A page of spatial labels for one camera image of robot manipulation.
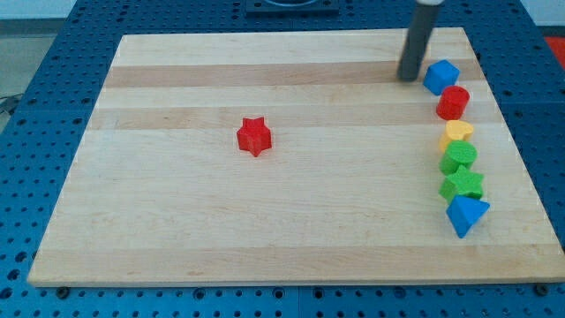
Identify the blue cube block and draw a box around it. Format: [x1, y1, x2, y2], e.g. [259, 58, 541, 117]
[423, 60, 460, 95]

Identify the wooden board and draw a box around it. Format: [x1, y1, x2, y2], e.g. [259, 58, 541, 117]
[27, 27, 564, 287]

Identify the red star block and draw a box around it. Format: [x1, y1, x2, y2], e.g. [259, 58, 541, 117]
[237, 117, 272, 157]

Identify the yellow heart block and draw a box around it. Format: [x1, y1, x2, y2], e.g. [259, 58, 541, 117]
[439, 120, 474, 153]

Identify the green cylinder block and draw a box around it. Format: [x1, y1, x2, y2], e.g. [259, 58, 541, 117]
[439, 140, 478, 175]

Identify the red cylinder block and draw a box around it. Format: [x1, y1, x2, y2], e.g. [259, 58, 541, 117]
[436, 86, 471, 120]

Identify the green star block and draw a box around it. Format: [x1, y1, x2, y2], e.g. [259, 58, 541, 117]
[439, 166, 484, 203]

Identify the blue triangle block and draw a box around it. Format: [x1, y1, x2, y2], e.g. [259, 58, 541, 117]
[446, 195, 490, 239]

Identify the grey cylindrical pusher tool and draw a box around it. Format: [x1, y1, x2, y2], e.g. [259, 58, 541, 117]
[397, 0, 443, 82]

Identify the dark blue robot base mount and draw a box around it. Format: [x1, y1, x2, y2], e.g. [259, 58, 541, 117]
[243, 0, 340, 16]

